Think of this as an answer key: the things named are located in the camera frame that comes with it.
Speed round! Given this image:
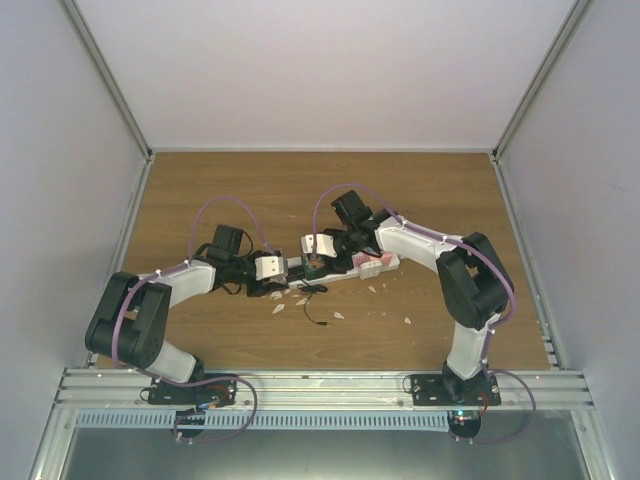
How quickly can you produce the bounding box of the white power strip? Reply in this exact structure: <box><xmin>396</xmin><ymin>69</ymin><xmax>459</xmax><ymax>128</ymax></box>
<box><xmin>286</xmin><ymin>254</ymin><xmax>401</xmax><ymax>284</ymax></box>

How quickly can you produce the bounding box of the black plug with cable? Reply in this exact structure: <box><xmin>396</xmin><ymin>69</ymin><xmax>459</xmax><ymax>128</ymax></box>
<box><xmin>287</xmin><ymin>265</ymin><xmax>330</xmax><ymax>327</ymax></box>

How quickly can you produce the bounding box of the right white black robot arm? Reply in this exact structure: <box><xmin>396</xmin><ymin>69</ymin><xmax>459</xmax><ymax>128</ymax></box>
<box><xmin>306</xmin><ymin>183</ymin><xmax>516</xmax><ymax>405</ymax></box>

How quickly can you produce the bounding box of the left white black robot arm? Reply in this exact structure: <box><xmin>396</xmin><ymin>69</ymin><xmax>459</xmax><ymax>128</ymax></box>
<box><xmin>85</xmin><ymin>225</ymin><xmax>288</xmax><ymax>404</ymax></box>

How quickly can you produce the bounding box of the large pink adapter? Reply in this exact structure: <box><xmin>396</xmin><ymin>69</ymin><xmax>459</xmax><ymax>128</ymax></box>
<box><xmin>352</xmin><ymin>252</ymin><xmax>397</xmax><ymax>268</ymax></box>

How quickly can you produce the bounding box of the dark green square adapter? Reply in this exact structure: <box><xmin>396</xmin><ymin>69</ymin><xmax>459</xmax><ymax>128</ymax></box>
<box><xmin>301</xmin><ymin>254</ymin><xmax>328</xmax><ymax>281</ymax></box>

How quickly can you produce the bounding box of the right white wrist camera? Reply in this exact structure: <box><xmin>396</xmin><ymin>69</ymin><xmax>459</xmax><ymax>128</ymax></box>
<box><xmin>301</xmin><ymin>233</ymin><xmax>337</xmax><ymax>258</ymax></box>

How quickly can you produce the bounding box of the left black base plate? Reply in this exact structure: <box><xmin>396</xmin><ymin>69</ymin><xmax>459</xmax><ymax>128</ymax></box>
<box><xmin>139</xmin><ymin>373</ymin><xmax>238</xmax><ymax>409</ymax></box>

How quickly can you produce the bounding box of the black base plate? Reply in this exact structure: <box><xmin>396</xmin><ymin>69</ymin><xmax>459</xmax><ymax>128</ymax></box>
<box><xmin>139</xmin><ymin>373</ymin><xmax>238</xmax><ymax>409</ymax></box>
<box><xmin>402</xmin><ymin>373</ymin><xmax>502</xmax><ymax>407</ymax></box>

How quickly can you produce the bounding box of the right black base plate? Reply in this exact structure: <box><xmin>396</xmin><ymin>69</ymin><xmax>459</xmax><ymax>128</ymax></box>
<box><xmin>402</xmin><ymin>373</ymin><xmax>502</xmax><ymax>407</ymax></box>

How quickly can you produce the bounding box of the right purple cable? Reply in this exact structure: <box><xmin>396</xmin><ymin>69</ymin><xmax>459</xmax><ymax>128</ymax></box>
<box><xmin>311</xmin><ymin>183</ymin><xmax>537</xmax><ymax>445</ymax></box>

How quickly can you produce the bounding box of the aluminium front rail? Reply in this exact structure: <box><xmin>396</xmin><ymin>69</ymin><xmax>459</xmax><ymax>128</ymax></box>
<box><xmin>54</xmin><ymin>369</ymin><xmax>595</xmax><ymax>411</ymax></box>

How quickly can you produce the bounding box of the grey slotted cable duct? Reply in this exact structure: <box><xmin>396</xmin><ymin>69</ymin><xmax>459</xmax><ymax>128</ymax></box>
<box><xmin>76</xmin><ymin>409</ymin><xmax>449</xmax><ymax>432</ymax></box>

